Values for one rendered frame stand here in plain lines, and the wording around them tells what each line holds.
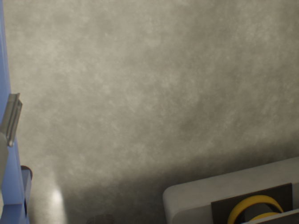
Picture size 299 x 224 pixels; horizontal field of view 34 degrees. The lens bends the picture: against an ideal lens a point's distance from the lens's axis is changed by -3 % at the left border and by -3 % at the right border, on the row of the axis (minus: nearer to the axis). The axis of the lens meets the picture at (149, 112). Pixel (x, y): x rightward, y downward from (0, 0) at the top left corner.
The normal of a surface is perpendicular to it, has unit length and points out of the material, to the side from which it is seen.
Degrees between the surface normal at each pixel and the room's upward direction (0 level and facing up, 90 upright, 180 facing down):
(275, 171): 90
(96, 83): 0
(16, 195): 0
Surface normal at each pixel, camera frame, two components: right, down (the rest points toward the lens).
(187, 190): -0.16, -0.92
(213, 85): 0.14, 0.32
